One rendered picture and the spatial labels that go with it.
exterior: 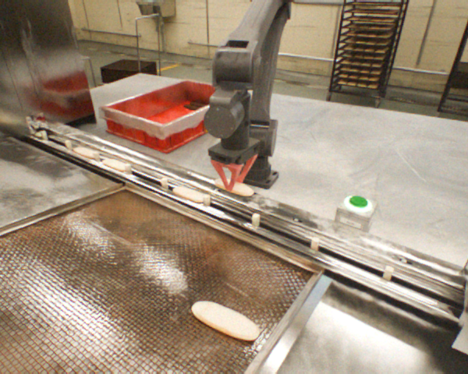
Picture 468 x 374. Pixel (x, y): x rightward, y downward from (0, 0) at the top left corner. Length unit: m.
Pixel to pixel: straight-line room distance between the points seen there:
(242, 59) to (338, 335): 0.49
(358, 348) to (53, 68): 1.19
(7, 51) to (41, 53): 0.10
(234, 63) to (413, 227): 0.56
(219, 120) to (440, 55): 4.54
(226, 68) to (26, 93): 0.83
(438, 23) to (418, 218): 4.15
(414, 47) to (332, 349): 4.61
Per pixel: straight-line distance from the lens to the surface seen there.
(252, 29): 0.69
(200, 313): 0.49
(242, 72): 0.60
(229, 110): 0.55
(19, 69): 1.28
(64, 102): 1.36
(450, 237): 0.91
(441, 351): 0.67
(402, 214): 0.93
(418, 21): 4.98
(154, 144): 1.15
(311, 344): 0.61
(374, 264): 0.71
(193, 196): 0.82
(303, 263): 0.62
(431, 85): 5.07
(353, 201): 0.77
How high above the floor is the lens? 1.32
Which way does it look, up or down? 32 degrees down
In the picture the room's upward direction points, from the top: straight up
